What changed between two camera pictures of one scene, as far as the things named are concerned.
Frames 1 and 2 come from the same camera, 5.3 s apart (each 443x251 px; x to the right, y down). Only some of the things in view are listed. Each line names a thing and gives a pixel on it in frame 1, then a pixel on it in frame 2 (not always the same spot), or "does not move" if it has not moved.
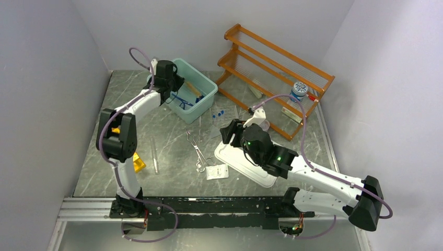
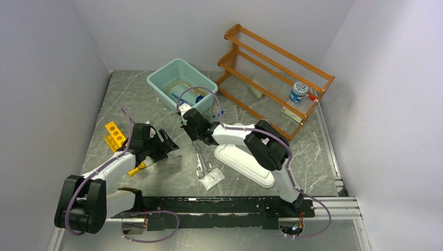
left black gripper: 181,80 to 164,147
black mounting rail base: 202,213 does not move
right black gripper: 235,126 to 185,126
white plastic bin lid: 235,157 does not move
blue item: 199,98 does not move
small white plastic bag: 217,171 to 212,179
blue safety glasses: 183,101 does not move
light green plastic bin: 195,97 does not move
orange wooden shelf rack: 278,88 does not move
